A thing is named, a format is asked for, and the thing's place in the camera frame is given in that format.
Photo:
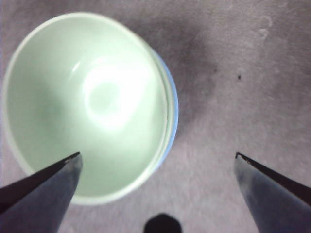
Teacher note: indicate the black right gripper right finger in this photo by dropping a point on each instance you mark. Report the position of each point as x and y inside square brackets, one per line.
[274, 201]

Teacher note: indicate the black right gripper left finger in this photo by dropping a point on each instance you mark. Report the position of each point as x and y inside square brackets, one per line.
[41, 201]

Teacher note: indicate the green ribbed bowl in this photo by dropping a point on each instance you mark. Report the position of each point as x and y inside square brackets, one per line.
[171, 114]
[73, 109]

